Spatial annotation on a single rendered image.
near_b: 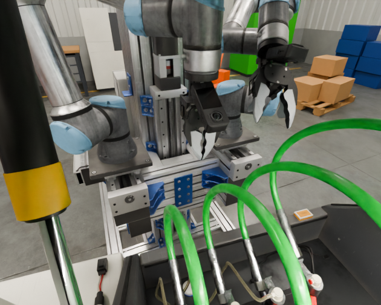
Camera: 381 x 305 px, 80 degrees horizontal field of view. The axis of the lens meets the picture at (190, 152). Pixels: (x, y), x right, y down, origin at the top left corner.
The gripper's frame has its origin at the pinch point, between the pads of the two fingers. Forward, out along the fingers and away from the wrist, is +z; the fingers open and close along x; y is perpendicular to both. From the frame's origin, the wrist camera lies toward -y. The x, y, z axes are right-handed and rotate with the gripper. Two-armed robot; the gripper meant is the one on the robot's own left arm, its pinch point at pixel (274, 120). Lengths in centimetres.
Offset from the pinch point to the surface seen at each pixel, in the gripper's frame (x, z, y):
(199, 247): 8.5, 32.3, 22.6
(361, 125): 1.7, 8.5, -21.9
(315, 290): -5.8, 33.0, -5.2
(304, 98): -228, -176, 279
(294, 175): -132, -19, 172
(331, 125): 2.1, 7.3, -17.7
